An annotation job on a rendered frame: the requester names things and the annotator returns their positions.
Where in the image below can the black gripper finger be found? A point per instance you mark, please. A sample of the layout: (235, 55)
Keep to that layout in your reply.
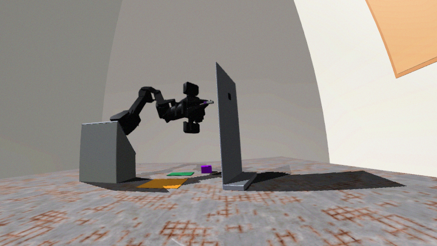
(195, 111)
(195, 100)

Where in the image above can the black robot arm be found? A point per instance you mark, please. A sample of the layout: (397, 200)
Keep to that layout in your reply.
(129, 119)

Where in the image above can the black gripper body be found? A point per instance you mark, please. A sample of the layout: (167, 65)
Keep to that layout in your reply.
(180, 110)

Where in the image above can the small purple block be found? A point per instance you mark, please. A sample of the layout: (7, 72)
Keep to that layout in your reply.
(206, 169)

